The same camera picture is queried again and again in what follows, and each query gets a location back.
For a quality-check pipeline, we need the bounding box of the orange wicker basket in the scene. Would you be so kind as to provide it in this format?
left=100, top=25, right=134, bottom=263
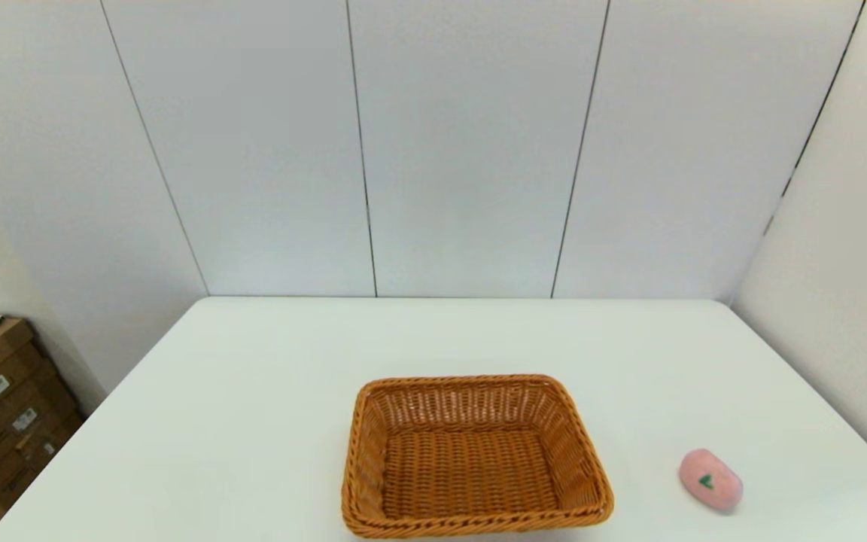
left=341, top=374, right=616, bottom=539

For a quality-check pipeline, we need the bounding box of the pink plush peach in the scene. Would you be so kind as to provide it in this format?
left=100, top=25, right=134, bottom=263
left=679, top=449, right=744, bottom=514

